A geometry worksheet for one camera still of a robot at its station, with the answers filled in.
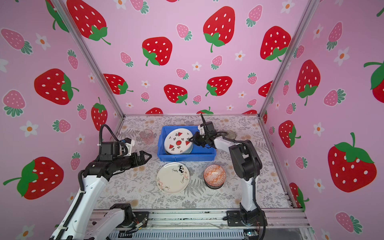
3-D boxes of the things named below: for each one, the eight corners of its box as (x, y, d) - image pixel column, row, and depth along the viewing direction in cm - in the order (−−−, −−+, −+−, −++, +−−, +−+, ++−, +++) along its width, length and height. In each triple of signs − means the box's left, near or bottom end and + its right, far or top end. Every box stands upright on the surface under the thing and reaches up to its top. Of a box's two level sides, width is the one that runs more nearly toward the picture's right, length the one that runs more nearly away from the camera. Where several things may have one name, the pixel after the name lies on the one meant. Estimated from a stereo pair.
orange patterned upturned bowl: (209, 194, 84) (211, 187, 75) (201, 176, 91) (202, 168, 82) (226, 186, 87) (229, 179, 78) (217, 170, 93) (219, 161, 85)
